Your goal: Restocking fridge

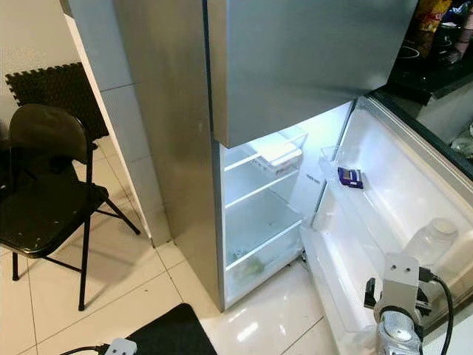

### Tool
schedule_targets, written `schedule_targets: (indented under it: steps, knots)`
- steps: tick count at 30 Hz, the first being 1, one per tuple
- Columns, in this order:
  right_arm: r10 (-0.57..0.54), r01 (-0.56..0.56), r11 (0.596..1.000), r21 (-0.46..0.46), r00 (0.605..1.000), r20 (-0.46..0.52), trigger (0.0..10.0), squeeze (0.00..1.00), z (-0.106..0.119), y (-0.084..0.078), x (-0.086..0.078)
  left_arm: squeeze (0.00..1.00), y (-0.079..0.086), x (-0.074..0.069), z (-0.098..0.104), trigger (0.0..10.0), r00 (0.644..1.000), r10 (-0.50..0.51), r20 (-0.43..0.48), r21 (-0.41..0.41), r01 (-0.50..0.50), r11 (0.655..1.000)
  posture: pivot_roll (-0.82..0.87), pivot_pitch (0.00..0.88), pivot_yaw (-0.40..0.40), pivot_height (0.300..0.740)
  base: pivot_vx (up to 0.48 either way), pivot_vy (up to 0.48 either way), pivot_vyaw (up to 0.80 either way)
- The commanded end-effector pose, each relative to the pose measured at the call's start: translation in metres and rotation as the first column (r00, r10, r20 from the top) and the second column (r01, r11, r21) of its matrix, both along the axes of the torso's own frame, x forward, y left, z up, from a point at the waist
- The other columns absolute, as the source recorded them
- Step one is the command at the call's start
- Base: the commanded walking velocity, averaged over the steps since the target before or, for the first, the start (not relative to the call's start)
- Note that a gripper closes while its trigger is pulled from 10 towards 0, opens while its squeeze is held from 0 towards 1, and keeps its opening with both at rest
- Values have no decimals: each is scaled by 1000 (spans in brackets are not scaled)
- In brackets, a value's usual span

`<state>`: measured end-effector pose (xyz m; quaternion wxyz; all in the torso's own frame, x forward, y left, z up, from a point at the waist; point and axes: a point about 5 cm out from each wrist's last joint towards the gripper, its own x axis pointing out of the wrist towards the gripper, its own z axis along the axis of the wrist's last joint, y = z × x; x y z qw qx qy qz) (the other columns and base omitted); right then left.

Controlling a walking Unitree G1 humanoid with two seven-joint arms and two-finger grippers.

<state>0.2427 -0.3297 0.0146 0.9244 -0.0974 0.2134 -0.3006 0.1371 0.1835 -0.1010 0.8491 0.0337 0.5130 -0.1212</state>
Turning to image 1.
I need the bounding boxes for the clear plastic jar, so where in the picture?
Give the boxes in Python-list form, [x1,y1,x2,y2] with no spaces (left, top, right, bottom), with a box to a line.
[406,218,459,267]

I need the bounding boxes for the black folding chair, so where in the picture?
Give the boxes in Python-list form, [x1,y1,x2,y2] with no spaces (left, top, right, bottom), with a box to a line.
[0,104,141,311]

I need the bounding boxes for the dark blue packet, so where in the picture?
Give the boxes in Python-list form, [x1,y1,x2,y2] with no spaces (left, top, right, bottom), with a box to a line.
[337,167,365,189]

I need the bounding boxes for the large black floor mat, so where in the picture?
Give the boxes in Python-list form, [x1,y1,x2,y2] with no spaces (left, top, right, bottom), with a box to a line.
[126,303,219,355]

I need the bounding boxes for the black foam puzzle mat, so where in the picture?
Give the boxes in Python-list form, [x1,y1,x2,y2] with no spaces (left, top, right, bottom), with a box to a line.
[6,63,109,141]

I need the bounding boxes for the orange snack bag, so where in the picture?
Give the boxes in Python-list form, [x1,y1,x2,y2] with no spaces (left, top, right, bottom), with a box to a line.
[412,0,453,38]

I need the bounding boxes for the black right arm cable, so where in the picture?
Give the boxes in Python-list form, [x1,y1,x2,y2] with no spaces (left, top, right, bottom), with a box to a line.
[418,268,456,350]

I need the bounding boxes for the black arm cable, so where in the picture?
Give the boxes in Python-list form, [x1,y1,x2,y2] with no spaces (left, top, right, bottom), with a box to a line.
[418,268,456,350]
[61,344,112,355]

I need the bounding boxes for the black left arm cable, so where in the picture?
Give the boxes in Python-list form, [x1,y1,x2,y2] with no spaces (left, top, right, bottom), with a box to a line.
[61,344,112,355]

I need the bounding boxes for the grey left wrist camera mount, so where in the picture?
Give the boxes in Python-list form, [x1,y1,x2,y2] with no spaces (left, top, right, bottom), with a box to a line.
[106,338,137,355]

